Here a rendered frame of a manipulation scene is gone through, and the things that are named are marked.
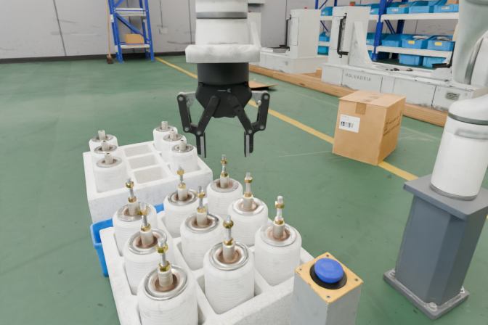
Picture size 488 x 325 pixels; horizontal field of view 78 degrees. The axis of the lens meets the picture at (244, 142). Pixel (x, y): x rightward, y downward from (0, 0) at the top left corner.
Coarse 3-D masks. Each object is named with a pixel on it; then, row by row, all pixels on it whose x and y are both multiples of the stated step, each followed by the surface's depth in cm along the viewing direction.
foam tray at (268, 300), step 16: (160, 224) 77; (112, 240) 71; (176, 240) 71; (112, 256) 66; (176, 256) 66; (304, 256) 66; (112, 272) 63; (192, 272) 62; (256, 272) 62; (112, 288) 74; (128, 288) 58; (256, 288) 60; (272, 288) 58; (288, 288) 58; (128, 304) 55; (208, 304) 55; (256, 304) 55; (272, 304) 56; (288, 304) 58; (128, 320) 52; (208, 320) 52; (224, 320) 52; (240, 320) 52; (256, 320) 55; (272, 320) 57; (288, 320) 60
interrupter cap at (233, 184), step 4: (216, 180) 83; (220, 180) 83; (232, 180) 83; (212, 184) 81; (216, 184) 81; (220, 184) 81; (232, 184) 81; (236, 184) 81; (212, 188) 79; (216, 188) 79; (220, 188) 79; (224, 188) 80; (228, 188) 79; (232, 188) 79; (236, 188) 79; (220, 192) 77; (224, 192) 77
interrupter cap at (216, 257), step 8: (216, 248) 58; (240, 248) 58; (208, 256) 56; (216, 256) 56; (240, 256) 56; (248, 256) 56; (216, 264) 54; (224, 264) 54; (232, 264) 54; (240, 264) 54
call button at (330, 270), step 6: (324, 258) 45; (330, 258) 45; (318, 264) 44; (324, 264) 44; (330, 264) 44; (336, 264) 44; (318, 270) 43; (324, 270) 43; (330, 270) 43; (336, 270) 43; (342, 270) 43; (318, 276) 44; (324, 276) 42; (330, 276) 42; (336, 276) 42; (330, 282) 43
